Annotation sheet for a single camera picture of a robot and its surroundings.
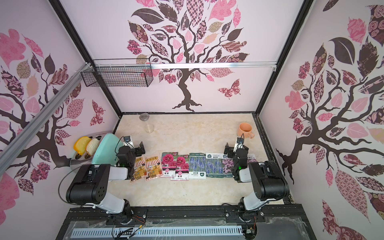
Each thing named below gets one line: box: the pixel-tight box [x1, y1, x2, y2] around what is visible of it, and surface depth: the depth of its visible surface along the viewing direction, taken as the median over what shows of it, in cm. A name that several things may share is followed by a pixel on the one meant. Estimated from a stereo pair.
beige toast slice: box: [86, 138, 100, 157], surface depth 81 cm
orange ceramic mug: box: [237, 122, 255, 139], surface depth 102 cm
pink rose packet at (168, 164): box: [160, 151, 178, 178], surface depth 94 cm
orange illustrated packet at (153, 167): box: [145, 156, 163, 181], surface depth 93 cm
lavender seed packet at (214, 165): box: [206, 152, 225, 178], surface depth 92 cm
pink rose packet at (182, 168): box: [170, 154, 190, 181], surface depth 92 cm
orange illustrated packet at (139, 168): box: [130, 156, 146, 183], surface depth 92 cm
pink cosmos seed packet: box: [221, 153, 234, 178], surface depth 92 cm
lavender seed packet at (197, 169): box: [188, 152, 207, 179], surface depth 92 cm
